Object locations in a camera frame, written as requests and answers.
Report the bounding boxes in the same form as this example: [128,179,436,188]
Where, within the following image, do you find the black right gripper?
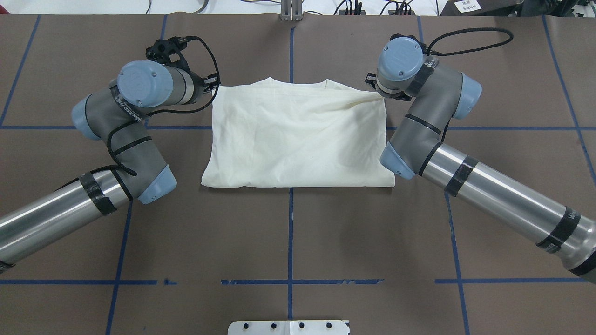
[365,34,429,101]

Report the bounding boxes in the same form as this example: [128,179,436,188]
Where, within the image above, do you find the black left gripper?
[145,37,221,101]

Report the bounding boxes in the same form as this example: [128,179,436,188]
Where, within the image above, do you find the white long-sleeve cat shirt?
[201,78,395,188]

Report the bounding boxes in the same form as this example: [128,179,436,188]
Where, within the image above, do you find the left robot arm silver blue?
[1,36,221,273]

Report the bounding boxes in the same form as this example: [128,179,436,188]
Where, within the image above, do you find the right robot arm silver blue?
[366,34,596,283]

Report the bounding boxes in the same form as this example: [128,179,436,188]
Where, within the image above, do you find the black box with white label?
[440,0,555,17]

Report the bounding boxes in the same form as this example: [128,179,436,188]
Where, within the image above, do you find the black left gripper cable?
[106,35,221,176]

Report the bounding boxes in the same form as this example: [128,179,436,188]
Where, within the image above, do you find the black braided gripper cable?
[426,27,514,57]

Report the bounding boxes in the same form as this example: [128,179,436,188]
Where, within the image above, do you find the black power strip with cables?
[333,0,416,16]

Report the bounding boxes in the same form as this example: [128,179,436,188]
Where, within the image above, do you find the aluminium frame post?
[279,0,304,21]

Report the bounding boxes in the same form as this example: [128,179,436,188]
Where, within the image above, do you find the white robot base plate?
[227,320,351,335]

